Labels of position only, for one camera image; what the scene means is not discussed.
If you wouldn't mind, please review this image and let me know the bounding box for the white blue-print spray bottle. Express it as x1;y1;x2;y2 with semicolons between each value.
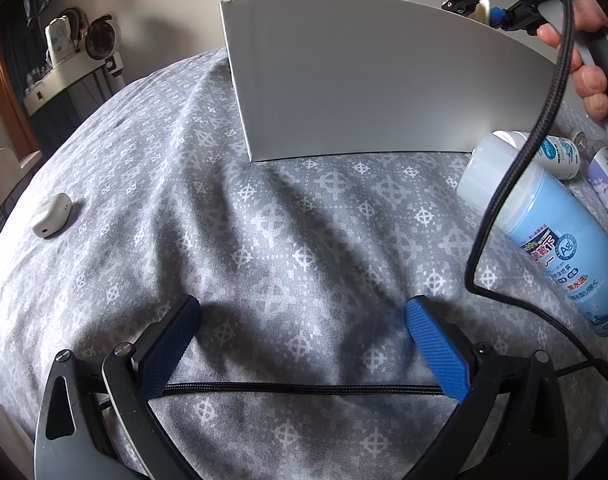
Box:
533;136;581;181

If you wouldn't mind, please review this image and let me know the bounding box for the light blue spray can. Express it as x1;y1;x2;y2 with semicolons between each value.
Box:
455;130;608;338

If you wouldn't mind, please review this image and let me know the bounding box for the clear plastic drink bottle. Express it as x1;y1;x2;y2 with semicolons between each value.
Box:
571;130;608;212

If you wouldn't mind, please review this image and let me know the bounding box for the person's right hand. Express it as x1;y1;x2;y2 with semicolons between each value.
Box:
536;0;608;124

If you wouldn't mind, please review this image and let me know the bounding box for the grey patterned bed sheet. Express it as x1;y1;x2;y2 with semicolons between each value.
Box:
0;49;583;479

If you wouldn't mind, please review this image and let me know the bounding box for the white earbuds case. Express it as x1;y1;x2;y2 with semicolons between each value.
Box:
31;193;72;238

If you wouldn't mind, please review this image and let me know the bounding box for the white cardboard storage box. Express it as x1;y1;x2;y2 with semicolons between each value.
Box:
220;0;554;162

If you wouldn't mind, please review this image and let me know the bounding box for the round dark mirror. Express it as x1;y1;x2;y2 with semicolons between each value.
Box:
84;14;119;61

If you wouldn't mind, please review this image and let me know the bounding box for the black braided cable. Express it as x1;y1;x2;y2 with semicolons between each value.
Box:
158;0;608;399

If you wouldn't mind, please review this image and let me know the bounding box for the white wall shelf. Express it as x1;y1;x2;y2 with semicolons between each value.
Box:
23;51;124;117

